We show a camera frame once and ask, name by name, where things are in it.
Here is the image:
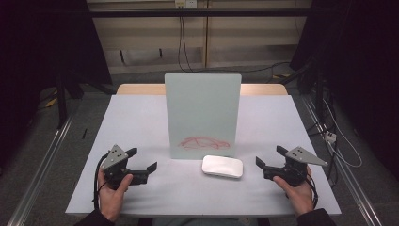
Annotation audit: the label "white wall socket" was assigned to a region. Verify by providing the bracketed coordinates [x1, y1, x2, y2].
[174, 0, 198, 9]

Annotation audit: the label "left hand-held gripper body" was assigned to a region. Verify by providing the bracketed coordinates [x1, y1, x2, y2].
[100, 144, 149, 191]

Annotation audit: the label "person's right hand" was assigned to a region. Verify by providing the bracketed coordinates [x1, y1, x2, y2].
[272, 166, 315, 218]

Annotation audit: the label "white floor cable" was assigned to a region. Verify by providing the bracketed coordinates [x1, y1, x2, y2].
[323, 98, 363, 169]

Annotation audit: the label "white table cover sheet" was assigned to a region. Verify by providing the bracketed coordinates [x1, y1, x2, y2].
[65, 94, 343, 218]

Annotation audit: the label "person's left hand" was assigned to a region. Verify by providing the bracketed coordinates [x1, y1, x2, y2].
[97, 169, 134, 222]

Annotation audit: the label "black metal stand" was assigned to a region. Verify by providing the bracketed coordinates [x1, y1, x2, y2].
[56, 73, 118, 130]
[281, 58, 328, 121]

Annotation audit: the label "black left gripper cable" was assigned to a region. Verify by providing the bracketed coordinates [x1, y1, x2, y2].
[92, 153, 111, 211]

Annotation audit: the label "aluminium floor rail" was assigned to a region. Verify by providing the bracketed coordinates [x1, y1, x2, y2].
[301, 96, 383, 226]
[8, 116, 75, 226]

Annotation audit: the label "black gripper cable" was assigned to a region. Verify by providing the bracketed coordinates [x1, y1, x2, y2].
[92, 153, 111, 211]
[305, 173, 319, 210]

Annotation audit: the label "pale green glass writing board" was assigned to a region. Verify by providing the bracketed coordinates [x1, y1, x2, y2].
[164, 73, 243, 160]

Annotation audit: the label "black floor cable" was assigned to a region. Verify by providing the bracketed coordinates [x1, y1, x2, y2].
[194, 61, 292, 75]

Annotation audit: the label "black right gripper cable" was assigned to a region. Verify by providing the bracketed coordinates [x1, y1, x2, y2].
[305, 173, 319, 210]

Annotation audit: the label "white board eraser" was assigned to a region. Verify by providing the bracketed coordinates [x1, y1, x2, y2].
[201, 154, 245, 180]

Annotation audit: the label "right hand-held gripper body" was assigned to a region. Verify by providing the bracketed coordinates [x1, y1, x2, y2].
[263, 146, 328, 187]

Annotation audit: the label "black hanging wall cables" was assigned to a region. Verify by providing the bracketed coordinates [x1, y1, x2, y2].
[177, 15, 196, 73]

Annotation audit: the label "black horizontal bar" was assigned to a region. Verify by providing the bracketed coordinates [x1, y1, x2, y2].
[88, 8, 311, 18]

